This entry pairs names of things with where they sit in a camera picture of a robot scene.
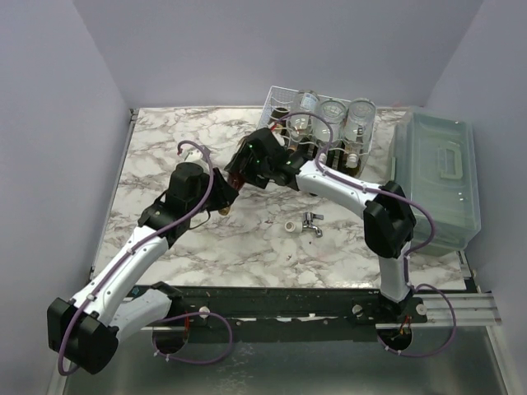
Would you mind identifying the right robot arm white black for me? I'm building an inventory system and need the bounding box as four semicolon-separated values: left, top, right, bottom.
225;128;416;323

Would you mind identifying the dark bottle black neck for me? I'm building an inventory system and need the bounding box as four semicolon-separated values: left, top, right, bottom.
287;142;305;157
312;140;335;171

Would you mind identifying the clear bottle silver stopper middle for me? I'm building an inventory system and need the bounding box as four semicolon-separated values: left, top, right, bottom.
310;98;347;149

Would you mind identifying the clear bottle silver stopper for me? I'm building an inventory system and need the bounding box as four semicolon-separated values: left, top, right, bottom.
310;98;347;149
342;98;376;157

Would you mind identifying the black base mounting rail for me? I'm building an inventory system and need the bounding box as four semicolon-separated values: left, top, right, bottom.
82;283;483;345

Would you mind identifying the clear plastic storage box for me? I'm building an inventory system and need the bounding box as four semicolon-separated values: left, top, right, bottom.
387;107;481;257

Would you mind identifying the clear bottle dark cork stopper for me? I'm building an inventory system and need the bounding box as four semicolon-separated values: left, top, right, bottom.
286;90;320;142

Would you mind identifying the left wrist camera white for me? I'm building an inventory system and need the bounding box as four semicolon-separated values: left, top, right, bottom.
182;146;210;167

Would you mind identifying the white wire wine rack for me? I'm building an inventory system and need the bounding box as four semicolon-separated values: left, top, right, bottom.
259;86;376;177

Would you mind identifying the chrome faucet with white fitting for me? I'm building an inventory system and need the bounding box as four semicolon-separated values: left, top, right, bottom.
284;211;324;238

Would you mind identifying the green bottle silver neck leftmost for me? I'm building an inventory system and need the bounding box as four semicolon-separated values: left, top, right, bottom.
268;107;290;145

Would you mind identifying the red wine bottle gold cap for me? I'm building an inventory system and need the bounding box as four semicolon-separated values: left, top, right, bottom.
218;173;245;216

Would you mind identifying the clear bottle silver stopper right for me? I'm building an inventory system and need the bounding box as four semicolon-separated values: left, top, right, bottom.
342;98;376;157

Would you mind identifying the green bottle silver neck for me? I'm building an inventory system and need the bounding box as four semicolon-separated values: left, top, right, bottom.
268;107;290;145
338;146;363;177

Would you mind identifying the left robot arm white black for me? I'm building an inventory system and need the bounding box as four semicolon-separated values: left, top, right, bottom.
47;162;240;375

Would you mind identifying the green bottle silver neck rightmost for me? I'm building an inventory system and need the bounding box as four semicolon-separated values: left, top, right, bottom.
338;146;363;177

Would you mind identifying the aluminium extrusion rail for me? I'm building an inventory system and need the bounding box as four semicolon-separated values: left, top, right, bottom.
65;291;501;330

